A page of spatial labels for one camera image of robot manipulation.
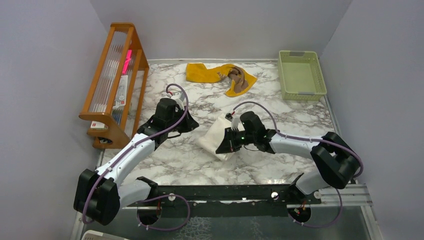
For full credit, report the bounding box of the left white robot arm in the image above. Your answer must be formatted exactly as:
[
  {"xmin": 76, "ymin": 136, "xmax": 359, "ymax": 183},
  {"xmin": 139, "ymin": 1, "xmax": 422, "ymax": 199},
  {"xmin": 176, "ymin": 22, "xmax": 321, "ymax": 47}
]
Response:
[{"xmin": 73, "ymin": 97, "xmax": 199, "ymax": 226}]

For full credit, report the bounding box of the white cream towel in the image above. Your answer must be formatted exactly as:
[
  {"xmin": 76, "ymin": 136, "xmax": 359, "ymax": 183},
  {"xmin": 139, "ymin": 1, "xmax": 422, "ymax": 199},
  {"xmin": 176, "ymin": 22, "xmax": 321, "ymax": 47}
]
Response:
[{"xmin": 197, "ymin": 113, "xmax": 234, "ymax": 161}]

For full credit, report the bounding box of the yellow brown towel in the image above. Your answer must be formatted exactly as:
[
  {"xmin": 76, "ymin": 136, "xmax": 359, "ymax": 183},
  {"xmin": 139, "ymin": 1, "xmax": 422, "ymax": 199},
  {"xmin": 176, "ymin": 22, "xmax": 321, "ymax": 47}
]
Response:
[{"xmin": 186, "ymin": 63, "xmax": 258, "ymax": 98}]

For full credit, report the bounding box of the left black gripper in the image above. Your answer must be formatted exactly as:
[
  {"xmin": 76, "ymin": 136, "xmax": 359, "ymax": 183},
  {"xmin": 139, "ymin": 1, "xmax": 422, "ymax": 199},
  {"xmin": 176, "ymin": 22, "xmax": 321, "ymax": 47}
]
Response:
[{"xmin": 166, "ymin": 106, "xmax": 199, "ymax": 133}]

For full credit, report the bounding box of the green plastic basket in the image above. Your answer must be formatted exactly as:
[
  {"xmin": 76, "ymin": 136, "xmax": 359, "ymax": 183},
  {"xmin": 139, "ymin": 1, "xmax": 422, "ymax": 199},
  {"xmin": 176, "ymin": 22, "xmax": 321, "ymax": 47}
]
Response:
[{"xmin": 277, "ymin": 50, "xmax": 327, "ymax": 101}]

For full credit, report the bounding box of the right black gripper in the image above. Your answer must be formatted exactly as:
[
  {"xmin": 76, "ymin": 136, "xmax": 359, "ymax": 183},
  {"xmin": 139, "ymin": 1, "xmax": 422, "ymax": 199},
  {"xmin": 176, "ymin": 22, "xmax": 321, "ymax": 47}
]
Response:
[{"xmin": 216, "ymin": 125, "xmax": 256, "ymax": 153}]

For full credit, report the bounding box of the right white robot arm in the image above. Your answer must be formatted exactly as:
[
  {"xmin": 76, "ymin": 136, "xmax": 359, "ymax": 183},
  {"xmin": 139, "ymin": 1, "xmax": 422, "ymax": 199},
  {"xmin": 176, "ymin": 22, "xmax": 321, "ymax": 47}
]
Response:
[{"xmin": 215, "ymin": 111, "xmax": 362, "ymax": 204}]

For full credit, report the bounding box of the white basket corner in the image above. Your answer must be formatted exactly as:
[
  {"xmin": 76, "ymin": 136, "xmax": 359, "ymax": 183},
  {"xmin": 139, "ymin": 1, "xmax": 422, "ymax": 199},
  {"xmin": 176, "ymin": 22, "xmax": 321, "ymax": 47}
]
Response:
[{"xmin": 81, "ymin": 230, "xmax": 128, "ymax": 240}]

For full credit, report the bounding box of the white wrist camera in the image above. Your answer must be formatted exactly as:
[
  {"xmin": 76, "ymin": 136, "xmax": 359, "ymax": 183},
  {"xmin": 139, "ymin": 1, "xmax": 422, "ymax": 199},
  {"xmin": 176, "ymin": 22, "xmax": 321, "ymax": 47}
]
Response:
[
  {"xmin": 168, "ymin": 91, "xmax": 186, "ymax": 111},
  {"xmin": 225, "ymin": 112, "xmax": 240, "ymax": 130}
]

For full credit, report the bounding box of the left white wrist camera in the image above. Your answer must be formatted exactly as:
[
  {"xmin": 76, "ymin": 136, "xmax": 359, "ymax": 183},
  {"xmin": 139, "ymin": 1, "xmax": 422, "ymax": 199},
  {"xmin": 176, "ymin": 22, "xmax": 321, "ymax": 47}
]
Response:
[{"xmin": 168, "ymin": 91, "xmax": 186, "ymax": 111}]

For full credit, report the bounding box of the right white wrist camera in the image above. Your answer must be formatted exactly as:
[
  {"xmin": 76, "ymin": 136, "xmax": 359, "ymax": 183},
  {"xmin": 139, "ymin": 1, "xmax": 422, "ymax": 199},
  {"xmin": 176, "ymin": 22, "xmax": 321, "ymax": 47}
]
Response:
[{"xmin": 225, "ymin": 112, "xmax": 240, "ymax": 130}]

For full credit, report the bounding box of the small white red box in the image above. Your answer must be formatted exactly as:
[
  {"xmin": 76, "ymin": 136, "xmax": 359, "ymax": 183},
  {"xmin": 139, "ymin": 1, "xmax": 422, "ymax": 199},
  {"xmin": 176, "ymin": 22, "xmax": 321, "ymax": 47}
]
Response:
[{"xmin": 90, "ymin": 121, "xmax": 108, "ymax": 130}]

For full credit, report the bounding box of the wooden shelf rack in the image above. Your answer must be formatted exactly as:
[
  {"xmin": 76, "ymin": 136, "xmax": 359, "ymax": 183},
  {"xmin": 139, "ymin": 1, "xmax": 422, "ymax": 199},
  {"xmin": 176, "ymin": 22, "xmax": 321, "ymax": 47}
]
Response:
[{"xmin": 79, "ymin": 22, "xmax": 150, "ymax": 149}]

